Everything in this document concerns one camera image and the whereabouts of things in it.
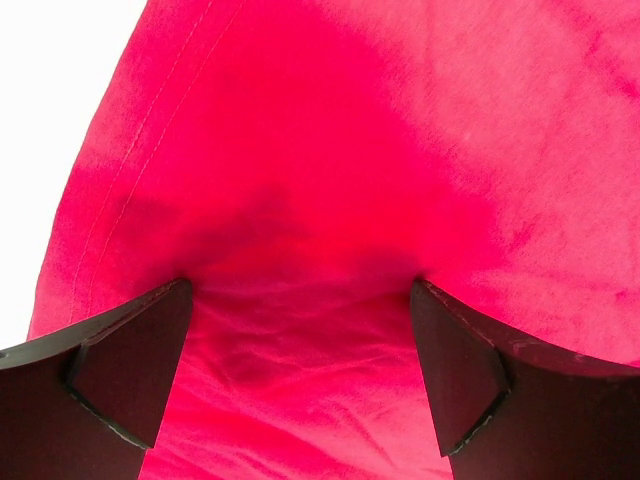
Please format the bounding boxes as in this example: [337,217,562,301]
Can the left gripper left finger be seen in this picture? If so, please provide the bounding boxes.
[1,280,193,480]

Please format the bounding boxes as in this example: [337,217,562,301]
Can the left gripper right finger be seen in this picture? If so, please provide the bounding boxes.
[410,279,639,479]

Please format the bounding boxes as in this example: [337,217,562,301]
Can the crimson red t shirt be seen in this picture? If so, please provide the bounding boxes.
[29,1,639,479]

